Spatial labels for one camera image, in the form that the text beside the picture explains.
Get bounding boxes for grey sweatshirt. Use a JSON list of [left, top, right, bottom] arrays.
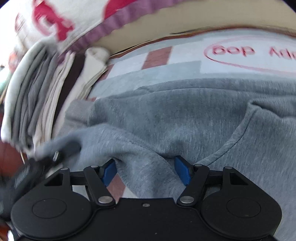
[[35, 76, 295, 240]]

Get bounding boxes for stack of folded clothes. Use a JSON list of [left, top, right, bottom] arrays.
[[1, 41, 110, 153]]

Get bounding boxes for checkered happy dog rug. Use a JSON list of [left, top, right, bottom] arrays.
[[89, 29, 295, 98]]

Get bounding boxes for bear print bed quilt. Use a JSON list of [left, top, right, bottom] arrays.
[[14, 1, 185, 57]]

